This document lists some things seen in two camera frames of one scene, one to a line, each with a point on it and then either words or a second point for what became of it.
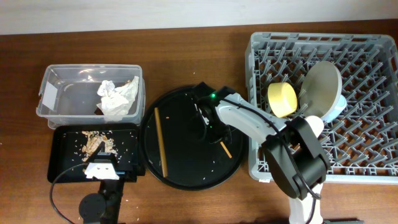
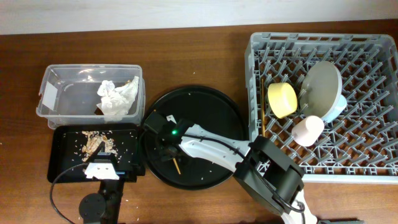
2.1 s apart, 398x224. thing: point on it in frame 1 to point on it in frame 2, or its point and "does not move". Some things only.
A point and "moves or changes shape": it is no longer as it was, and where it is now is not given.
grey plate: [320, 87] does not move
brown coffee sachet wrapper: [97, 111] does not move
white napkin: [117, 101] does not move
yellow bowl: [282, 98] does not move
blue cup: [339, 110] does not move
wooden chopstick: [157, 116] to [178, 169]
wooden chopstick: [224, 147] moves or changes shape
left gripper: [138, 168] to [101, 149]
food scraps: [93, 139] does not move
